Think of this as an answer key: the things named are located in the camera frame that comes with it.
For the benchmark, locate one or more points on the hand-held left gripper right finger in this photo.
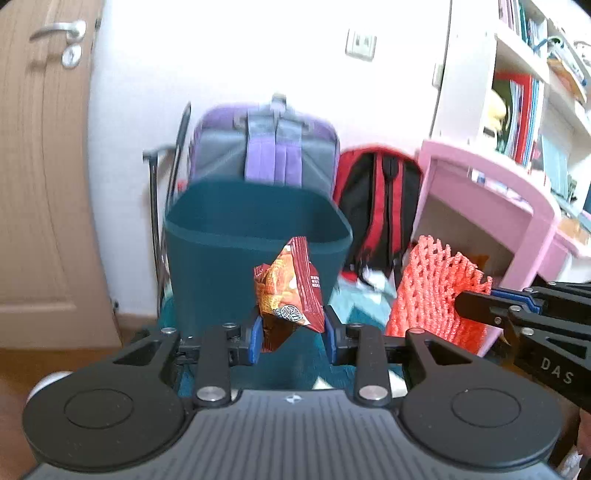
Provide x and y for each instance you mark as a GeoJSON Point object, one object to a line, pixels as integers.
{"type": "Point", "coordinates": [371, 364]}

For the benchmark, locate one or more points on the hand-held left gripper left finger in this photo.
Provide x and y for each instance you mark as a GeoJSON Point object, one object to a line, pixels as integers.
{"type": "Point", "coordinates": [213, 364]}

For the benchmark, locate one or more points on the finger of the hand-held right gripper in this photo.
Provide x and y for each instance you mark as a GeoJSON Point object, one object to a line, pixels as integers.
{"type": "Point", "coordinates": [480, 307]}
{"type": "Point", "coordinates": [517, 295]}

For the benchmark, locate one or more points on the red foam net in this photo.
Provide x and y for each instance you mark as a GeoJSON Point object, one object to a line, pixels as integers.
{"type": "Point", "coordinates": [425, 286]}

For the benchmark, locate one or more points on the teal plastic trash bin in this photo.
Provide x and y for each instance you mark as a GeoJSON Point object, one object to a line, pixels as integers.
{"type": "Point", "coordinates": [221, 258]}

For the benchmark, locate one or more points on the red snack bag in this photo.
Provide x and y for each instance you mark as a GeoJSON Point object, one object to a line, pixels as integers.
{"type": "Point", "coordinates": [288, 286]}

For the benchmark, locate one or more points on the teal cream zigzag quilt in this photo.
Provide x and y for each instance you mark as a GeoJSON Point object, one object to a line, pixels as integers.
{"type": "Point", "coordinates": [364, 300]}

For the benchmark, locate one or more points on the pink desk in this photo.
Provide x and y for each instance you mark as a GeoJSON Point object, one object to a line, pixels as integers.
{"type": "Point", "coordinates": [485, 170]}

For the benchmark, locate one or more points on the red black backpack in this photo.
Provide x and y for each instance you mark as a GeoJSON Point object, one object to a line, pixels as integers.
{"type": "Point", "coordinates": [374, 207]}

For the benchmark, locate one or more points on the round pig print stool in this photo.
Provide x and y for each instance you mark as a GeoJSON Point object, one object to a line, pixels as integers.
{"type": "Point", "coordinates": [53, 379]}

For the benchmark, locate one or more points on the yellow plush toy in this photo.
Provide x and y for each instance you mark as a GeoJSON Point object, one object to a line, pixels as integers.
{"type": "Point", "coordinates": [498, 108]}

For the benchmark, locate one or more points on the black cane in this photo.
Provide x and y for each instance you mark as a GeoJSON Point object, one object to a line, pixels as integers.
{"type": "Point", "coordinates": [178, 147]}

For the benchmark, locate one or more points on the purple grey backpack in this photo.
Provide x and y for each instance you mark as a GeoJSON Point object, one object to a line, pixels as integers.
{"type": "Point", "coordinates": [258, 138]}

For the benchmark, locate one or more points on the white bookshelf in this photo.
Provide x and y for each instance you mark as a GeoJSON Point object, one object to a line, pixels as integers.
{"type": "Point", "coordinates": [466, 69]}

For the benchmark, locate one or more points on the beige wooden door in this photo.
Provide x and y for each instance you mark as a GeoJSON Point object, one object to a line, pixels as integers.
{"type": "Point", "coordinates": [41, 184]}

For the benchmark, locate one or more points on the row of thin books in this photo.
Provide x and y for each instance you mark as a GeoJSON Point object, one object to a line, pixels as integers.
{"type": "Point", "coordinates": [526, 23]}

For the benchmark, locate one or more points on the silver door lock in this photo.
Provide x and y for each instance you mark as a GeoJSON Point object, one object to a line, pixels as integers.
{"type": "Point", "coordinates": [71, 56]}

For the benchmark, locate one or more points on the white wall switch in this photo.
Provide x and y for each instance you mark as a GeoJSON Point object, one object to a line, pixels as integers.
{"type": "Point", "coordinates": [360, 45]}

